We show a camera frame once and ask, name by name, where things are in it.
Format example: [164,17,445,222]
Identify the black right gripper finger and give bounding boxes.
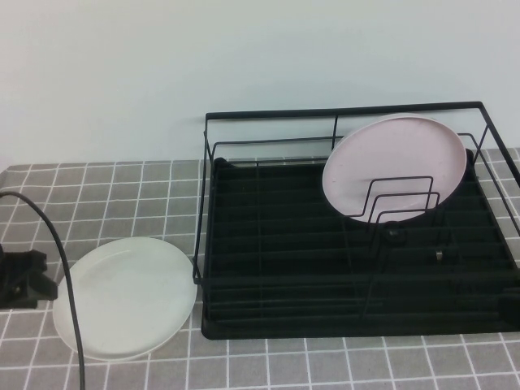
[498,298,520,327]

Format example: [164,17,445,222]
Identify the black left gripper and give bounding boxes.
[0,243,57,310]

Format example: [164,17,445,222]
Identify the white round plate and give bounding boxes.
[52,236,196,362]

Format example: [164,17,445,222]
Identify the pink round plate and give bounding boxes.
[322,114,468,227]

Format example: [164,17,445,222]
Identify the grey checked tablecloth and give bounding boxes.
[0,148,520,390]

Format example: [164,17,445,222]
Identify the black ribbed drip tray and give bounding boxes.
[201,156,520,340]

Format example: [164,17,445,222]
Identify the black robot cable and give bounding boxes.
[0,190,86,390]

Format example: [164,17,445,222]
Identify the black wire dish rack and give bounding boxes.
[191,101,520,326]

